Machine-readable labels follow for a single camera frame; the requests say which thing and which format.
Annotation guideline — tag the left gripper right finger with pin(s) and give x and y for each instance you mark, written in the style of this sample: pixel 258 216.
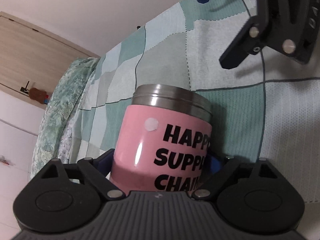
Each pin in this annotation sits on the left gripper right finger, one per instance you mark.
pixel 214 178

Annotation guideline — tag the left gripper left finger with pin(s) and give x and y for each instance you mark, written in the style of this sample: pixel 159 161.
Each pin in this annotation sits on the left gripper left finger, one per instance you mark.
pixel 95 171

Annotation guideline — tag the pink steel cup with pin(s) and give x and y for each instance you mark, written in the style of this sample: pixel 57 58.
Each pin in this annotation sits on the pink steel cup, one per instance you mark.
pixel 163 140

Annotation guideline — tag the green floral duvet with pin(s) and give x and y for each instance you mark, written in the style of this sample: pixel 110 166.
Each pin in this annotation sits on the green floral duvet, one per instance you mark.
pixel 62 102

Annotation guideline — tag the checkered green bed blanket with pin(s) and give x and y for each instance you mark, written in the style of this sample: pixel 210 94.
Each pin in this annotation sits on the checkered green bed blanket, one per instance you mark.
pixel 267 107

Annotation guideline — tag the hanging plush ornament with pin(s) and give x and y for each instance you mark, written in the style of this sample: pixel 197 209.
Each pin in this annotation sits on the hanging plush ornament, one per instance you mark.
pixel 4 161

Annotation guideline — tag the white wardrobe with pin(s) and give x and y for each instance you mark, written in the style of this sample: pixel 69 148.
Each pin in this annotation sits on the white wardrobe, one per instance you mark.
pixel 20 123

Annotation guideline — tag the brown plush toy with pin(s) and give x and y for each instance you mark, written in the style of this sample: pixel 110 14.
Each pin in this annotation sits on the brown plush toy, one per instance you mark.
pixel 40 96

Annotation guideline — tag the light wooden door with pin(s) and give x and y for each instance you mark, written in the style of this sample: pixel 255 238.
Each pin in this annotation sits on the light wooden door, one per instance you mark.
pixel 31 53

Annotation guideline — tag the black door handle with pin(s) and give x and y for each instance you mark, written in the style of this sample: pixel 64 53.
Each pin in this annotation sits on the black door handle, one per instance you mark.
pixel 25 89

